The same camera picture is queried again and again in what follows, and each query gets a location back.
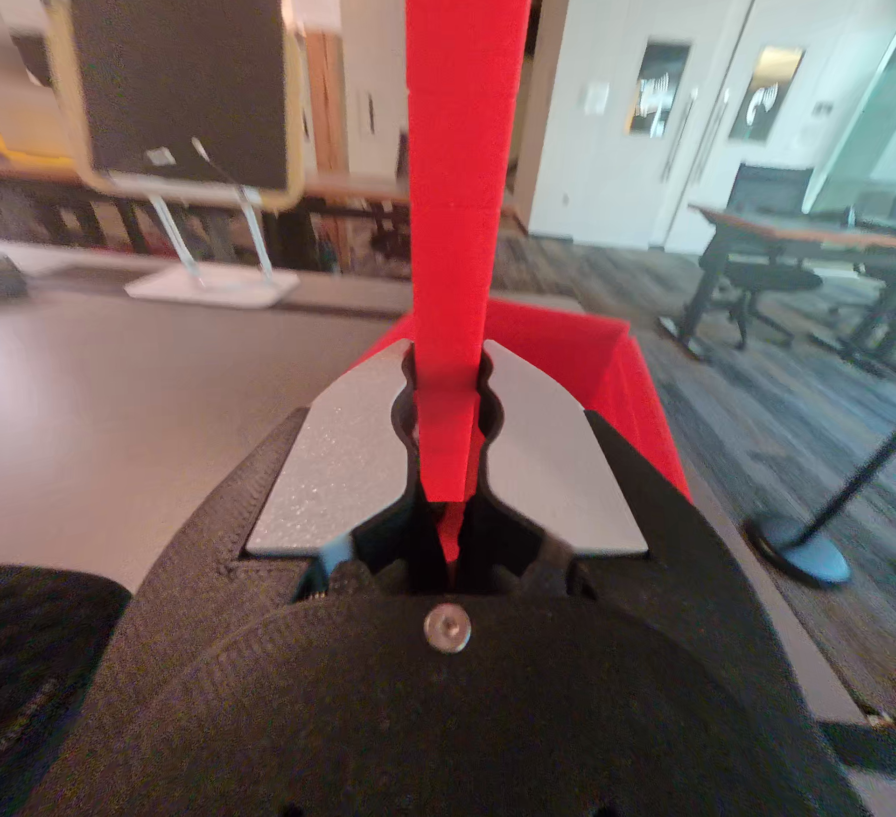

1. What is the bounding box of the dark fabric object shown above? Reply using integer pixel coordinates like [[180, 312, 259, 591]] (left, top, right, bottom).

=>
[[0, 564, 134, 817]]

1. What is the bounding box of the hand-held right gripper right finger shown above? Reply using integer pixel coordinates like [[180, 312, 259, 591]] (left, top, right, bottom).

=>
[[478, 339, 649, 558]]

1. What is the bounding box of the red plastic bin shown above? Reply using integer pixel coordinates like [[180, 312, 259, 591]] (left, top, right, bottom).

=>
[[357, 298, 694, 503]]

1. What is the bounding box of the black office chair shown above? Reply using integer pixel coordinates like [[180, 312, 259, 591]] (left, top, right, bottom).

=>
[[699, 162, 825, 350]]

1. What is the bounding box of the wood-top office desk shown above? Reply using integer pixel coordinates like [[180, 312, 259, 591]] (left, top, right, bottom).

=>
[[658, 201, 896, 373]]

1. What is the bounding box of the black floor stand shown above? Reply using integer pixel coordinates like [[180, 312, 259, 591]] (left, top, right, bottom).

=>
[[744, 431, 896, 587]]

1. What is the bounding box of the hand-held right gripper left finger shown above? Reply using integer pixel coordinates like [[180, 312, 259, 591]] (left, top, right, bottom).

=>
[[245, 339, 424, 562]]

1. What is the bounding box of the long red block bar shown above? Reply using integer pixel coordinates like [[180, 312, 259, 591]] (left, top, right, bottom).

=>
[[405, 0, 541, 503]]

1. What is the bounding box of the long wooden table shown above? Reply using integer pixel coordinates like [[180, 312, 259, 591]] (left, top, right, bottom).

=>
[[0, 159, 519, 275]]

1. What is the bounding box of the dark wall poster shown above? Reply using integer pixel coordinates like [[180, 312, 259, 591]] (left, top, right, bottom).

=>
[[626, 42, 693, 139], [728, 46, 806, 143]]

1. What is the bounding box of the black panel on white stand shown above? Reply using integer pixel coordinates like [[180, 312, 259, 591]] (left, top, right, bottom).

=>
[[45, 0, 307, 309]]

